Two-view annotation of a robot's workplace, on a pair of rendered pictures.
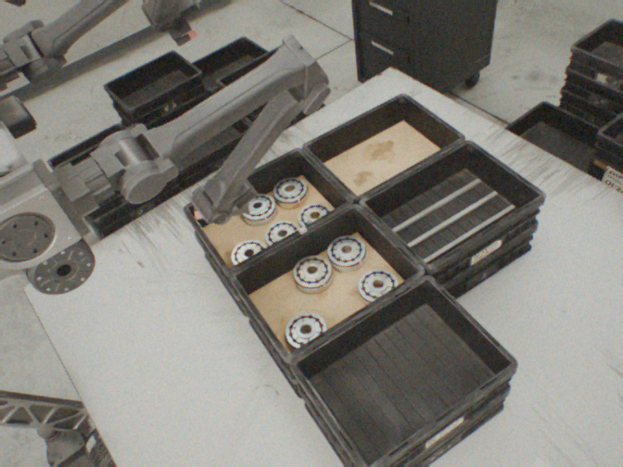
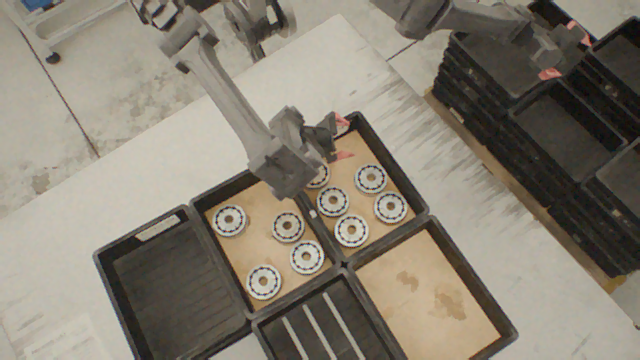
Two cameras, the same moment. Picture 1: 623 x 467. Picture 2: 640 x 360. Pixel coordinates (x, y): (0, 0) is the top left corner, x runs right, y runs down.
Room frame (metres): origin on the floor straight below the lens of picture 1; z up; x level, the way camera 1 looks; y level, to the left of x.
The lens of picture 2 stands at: (0.99, -0.40, 2.23)
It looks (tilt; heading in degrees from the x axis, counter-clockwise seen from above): 69 degrees down; 86
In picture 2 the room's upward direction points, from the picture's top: 3 degrees counter-clockwise
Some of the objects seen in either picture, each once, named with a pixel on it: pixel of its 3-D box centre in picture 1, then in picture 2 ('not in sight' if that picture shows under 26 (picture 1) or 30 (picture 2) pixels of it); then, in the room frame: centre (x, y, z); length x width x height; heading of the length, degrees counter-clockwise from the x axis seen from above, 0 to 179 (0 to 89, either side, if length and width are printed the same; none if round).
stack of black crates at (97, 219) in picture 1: (131, 198); (490, 78); (1.87, 0.75, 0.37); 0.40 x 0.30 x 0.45; 119
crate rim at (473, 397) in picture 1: (400, 365); (168, 287); (0.56, -0.13, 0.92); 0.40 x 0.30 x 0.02; 114
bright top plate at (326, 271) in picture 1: (312, 271); (287, 226); (0.90, 0.02, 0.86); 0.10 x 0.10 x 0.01
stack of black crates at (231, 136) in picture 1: (209, 161); (550, 145); (2.07, 0.40, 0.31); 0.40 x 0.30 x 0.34; 119
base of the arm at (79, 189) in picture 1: (81, 188); (157, 4); (0.71, 0.35, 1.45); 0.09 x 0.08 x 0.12; 29
